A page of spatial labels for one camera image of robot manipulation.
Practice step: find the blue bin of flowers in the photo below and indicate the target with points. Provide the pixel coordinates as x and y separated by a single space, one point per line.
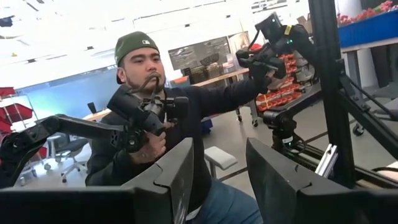
367 31

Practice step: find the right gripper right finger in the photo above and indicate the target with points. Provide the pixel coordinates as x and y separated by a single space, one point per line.
295 205

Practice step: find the person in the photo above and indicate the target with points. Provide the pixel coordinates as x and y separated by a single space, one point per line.
199 102

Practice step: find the red bin shelf rack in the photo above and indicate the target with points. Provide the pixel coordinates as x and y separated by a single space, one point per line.
15 112

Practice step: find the grey padded stool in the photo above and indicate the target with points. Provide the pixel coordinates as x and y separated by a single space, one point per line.
219 157

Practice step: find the black office chair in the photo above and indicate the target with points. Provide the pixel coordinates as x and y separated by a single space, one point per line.
70 144

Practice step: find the wooden table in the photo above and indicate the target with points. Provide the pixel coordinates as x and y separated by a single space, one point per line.
224 76

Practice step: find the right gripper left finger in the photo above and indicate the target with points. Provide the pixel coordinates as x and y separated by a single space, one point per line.
93 208

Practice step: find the cart with red items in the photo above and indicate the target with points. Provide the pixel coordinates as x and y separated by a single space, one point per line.
280 96

